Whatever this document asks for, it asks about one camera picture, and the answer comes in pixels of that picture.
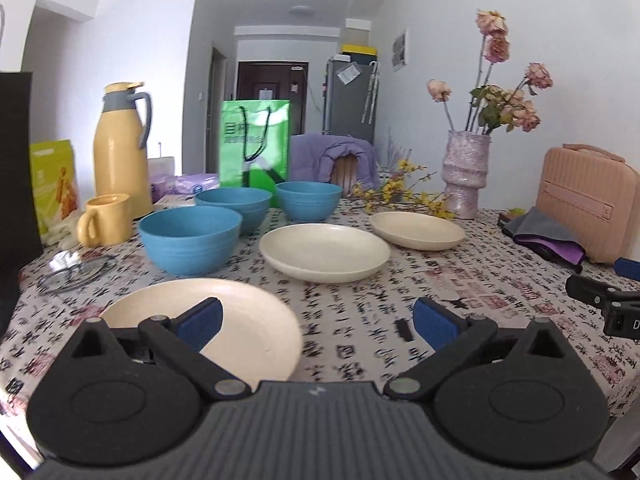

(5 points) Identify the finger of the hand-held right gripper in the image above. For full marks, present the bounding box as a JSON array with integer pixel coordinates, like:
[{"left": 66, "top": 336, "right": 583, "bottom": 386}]
[
  {"left": 614, "top": 257, "right": 640, "bottom": 281},
  {"left": 566, "top": 274, "right": 640, "bottom": 309}
]

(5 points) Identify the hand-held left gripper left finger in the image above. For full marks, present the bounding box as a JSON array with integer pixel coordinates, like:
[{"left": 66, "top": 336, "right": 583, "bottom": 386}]
[{"left": 65, "top": 297, "right": 253, "bottom": 401}]

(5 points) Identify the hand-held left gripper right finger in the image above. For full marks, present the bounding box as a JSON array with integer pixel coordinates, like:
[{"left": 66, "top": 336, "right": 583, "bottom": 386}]
[{"left": 382, "top": 296, "right": 571, "bottom": 401}]

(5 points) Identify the cream plate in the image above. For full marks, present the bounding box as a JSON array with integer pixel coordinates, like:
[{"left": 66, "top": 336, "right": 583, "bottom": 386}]
[
  {"left": 259, "top": 223, "right": 391, "bottom": 284},
  {"left": 370, "top": 211, "right": 467, "bottom": 251},
  {"left": 99, "top": 278, "right": 302, "bottom": 383}
]

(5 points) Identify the blue bowl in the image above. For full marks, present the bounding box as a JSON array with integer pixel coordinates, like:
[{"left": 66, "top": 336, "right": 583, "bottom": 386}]
[
  {"left": 275, "top": 181, "right": 343, "bottom": 223},
  {"left": 138, "top": 205, "right": 243, "bottom": 277},
  {"left": 194, "top": 188, "right": 272, "bottom": 235}
]

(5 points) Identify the purple cloth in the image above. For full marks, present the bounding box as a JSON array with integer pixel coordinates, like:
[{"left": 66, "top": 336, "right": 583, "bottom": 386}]
[{"left": 515, "top": 234, "right": 587, "bottom": 266}]

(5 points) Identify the printed tablecloth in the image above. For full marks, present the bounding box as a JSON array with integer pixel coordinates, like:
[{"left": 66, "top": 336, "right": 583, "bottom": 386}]
[{"left": 0, "top": 195, "right": 640, "bottom": 461}]

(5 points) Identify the pink hard case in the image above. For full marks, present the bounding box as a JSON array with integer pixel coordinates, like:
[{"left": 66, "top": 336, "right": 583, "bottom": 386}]
[{"left": 535, "top": 143, "right": 640, "bottom": 265}]

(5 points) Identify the grey cloth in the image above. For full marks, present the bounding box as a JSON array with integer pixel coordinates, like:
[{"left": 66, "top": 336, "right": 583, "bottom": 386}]
[{"left": 502, "top": 206, "right": 576, "bottom": 251}]

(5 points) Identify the yellow flower branch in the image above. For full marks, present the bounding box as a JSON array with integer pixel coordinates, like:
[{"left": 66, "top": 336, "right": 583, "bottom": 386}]
[{"left": 347, "top": 159, "right": 458, "bottom": 221}]

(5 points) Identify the clear glass dish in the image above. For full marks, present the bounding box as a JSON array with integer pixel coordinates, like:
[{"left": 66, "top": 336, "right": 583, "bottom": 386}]
[{"left": 37, "top": 255, "right": 118, "bottom": 295}]

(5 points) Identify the yellow mug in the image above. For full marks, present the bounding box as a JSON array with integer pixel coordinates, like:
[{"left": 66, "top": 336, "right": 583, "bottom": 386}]
[{"left": 76, "top": 193, "right": 135, "bottom": 248}]

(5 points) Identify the purple tissue pack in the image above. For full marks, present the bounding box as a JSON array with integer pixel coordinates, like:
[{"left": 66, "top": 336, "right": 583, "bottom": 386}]
[{"left": 150, "top": 172, "right": 221, "bottom": 206}]

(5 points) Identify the pink textured vase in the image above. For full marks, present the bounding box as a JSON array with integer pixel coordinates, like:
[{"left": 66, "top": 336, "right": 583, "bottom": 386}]
[{"left": 442, "top": 130, "right": 491, "bottom": 220}]

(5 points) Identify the green shopping bag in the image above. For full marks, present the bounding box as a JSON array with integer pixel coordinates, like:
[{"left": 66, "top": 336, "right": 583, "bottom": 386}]
[{"left": 220, "top": 100, "right": 291, "bottom": 208}]

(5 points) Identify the wooden chair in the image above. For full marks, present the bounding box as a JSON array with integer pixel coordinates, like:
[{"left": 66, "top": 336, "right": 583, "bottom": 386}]
[{"left": 332, "top": 155, "right": 363, "bottom": 192}]

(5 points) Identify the yellow thermos jug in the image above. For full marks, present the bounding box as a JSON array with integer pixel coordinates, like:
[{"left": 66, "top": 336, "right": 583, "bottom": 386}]
[{"left": 94, "top": 81, "right": 153, "bottom": 221}]

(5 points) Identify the purple jacket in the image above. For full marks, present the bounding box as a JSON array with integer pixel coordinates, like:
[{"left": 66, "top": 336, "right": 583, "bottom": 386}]
[{"left": 290, "top": 133, "right": 381, "bottom": 196}]

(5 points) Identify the dried rose bouquet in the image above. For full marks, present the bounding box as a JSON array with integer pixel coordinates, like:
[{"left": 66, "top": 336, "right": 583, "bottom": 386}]
[{"left": 426, "top": 9, "right": 554, "bottom": 136}]

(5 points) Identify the yellow-green box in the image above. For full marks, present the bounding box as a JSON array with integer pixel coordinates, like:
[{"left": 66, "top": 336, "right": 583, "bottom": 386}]
[{"left": 29, "top": 139, "right": 81, "bottom": 236}]

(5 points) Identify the grey refrigerator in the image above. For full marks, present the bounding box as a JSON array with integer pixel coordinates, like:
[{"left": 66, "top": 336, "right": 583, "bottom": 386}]
[{"left": 322, "top": 56, "right": 381, "bottom": 145}]

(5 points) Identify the grey interior door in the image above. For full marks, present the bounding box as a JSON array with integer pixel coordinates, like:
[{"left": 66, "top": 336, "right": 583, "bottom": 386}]
[{"left": 209, "top": 47, "right": 228, "bottom": 118}]

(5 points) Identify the dark brown door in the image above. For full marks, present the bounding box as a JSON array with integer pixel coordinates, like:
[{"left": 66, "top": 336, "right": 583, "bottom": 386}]
[{"left": 236, "top": 60, "right": 309, "bottom": 136}]

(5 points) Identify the wall picture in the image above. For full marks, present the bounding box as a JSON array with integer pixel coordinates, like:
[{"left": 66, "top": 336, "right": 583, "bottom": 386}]
[{"left": 392, "top": 30, "right": 410, "bottom": 72}]

